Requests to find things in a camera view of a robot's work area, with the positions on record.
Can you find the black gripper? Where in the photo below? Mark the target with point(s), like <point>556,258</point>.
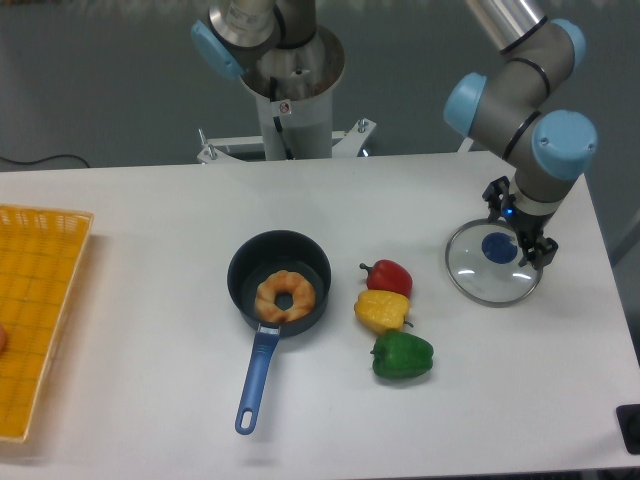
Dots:
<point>536,249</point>

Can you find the glass pot lid blue knob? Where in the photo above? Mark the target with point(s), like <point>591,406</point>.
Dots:
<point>483,262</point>

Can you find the dark pot blue handle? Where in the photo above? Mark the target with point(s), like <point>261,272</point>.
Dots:
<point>254,262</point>

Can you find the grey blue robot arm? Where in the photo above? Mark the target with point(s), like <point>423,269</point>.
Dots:
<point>548,152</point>

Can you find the red bell pepper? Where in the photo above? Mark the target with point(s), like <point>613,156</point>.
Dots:
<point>387,275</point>

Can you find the yellow bell pepper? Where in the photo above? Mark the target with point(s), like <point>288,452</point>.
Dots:
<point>382,311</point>

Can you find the green bell pepper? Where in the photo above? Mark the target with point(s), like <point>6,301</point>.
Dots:
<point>399,356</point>

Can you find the black object at table edge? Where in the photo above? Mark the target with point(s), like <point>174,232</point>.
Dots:
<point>629,422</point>

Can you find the yellow woven basket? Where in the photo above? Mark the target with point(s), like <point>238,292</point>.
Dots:
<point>41,250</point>

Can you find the black camera bracket on wrist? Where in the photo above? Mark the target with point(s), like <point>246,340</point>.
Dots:
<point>497,198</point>

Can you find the glazed ring bread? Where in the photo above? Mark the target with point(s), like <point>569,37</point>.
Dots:
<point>285,296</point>

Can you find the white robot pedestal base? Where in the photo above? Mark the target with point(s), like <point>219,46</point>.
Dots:
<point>293,91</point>

